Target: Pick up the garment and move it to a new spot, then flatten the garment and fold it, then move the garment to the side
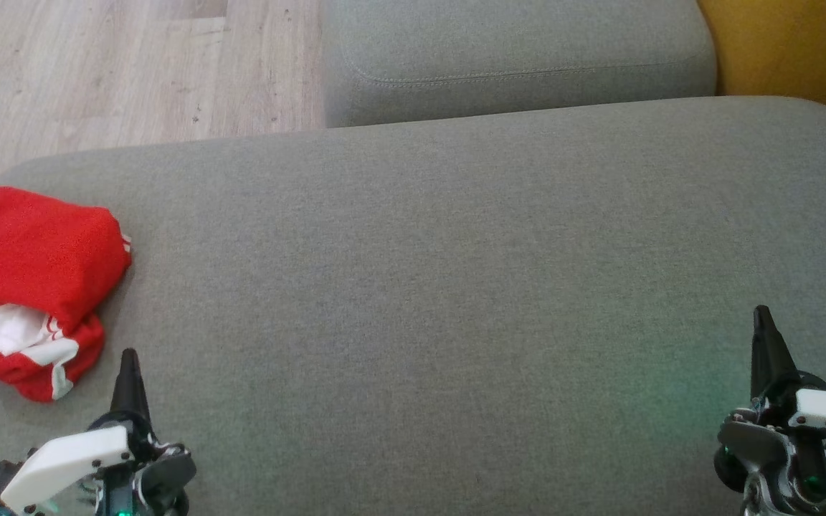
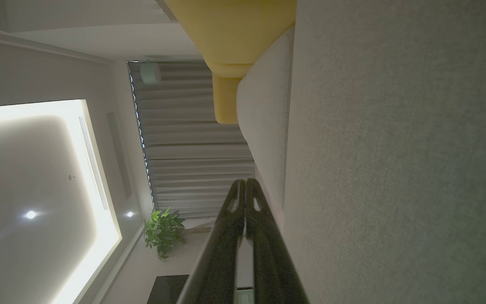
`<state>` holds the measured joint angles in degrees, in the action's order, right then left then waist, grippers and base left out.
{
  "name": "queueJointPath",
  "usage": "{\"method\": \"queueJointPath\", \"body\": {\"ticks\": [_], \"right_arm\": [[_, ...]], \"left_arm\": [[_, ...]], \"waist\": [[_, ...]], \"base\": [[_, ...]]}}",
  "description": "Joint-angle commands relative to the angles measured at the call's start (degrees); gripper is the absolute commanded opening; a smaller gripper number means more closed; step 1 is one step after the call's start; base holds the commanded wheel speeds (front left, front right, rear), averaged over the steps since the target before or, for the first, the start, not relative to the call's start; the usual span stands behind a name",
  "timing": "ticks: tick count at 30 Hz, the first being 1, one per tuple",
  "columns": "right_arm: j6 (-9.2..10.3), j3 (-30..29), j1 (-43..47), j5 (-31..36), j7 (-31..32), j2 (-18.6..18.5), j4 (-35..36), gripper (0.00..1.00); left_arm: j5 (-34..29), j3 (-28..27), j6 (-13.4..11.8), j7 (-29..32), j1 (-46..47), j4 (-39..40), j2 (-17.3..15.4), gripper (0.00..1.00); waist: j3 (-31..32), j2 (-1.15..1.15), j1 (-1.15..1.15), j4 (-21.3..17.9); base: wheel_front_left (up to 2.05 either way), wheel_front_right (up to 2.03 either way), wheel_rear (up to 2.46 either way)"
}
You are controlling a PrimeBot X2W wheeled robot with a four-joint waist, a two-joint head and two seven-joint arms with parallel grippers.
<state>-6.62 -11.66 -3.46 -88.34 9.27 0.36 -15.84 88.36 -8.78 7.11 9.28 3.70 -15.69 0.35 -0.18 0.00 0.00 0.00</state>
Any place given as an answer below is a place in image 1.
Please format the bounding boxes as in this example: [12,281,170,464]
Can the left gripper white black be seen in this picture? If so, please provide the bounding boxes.
[1,349,196,516]

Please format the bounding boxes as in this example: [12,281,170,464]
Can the red white elastic shorts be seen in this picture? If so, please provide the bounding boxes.
[0,186,132,334]

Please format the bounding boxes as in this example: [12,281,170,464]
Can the large grey sofa seat cushion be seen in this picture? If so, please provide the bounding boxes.
[0,95,826,516]

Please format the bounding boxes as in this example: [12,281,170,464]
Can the yellow pillow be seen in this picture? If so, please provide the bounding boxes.
[696,0,826,137]

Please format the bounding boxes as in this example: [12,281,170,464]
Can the small grey sofa cushion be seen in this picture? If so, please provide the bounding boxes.
[321,0,717,128]

